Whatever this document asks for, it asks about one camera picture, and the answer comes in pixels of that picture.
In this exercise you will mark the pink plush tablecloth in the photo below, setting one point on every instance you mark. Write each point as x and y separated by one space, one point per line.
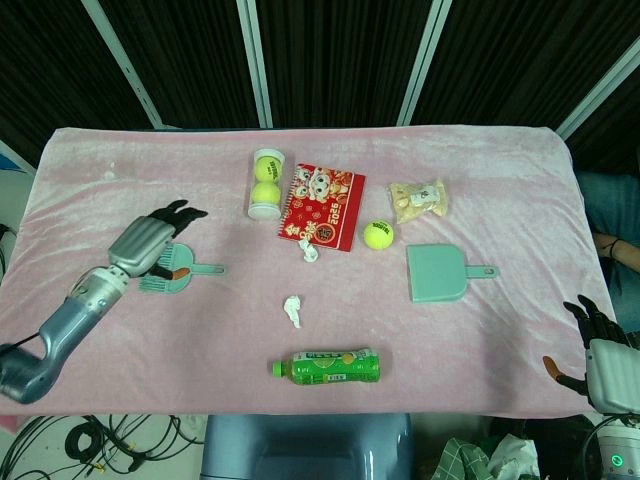
200 340

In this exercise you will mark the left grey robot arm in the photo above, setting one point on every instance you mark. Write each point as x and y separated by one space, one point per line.
65 330

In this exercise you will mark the loose yellow tennis ball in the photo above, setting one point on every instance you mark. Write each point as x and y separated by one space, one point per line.
379 234

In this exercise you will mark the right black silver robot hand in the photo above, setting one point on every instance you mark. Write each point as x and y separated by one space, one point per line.
615 370

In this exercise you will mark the clear tennis ball tube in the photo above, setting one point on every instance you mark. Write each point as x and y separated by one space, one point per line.
265 212

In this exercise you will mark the clear snack bag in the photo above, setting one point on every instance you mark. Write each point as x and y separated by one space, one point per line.
417 200

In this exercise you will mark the small white tissue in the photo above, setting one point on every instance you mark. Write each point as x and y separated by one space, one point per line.
309 251

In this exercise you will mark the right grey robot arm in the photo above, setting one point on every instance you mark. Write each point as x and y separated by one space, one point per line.
620 452

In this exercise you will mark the tubed yellow tennis ball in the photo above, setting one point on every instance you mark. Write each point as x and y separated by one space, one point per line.
266 193
269 168

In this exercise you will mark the green dustpan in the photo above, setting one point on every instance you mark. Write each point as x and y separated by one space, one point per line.
435 275

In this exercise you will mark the green plastic drink bottle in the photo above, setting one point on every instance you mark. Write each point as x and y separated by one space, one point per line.
335 370

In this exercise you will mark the green checkered cloth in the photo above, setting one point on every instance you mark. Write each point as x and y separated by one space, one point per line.
462 460

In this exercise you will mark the green hand broom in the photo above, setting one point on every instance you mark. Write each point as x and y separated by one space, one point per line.
187 260

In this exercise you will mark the person in blue jeans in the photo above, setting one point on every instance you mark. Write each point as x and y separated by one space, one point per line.
612 200

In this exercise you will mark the blue grey robot torso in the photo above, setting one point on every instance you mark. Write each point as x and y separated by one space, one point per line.
310 445

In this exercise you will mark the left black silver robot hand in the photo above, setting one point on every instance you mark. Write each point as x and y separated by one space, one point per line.
140 245

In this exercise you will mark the red 2026 spiral calendar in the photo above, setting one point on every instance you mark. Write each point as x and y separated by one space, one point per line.
325 210

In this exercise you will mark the white partition frame post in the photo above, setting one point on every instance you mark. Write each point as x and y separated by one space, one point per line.
125 65
257 65
425 60
600 75

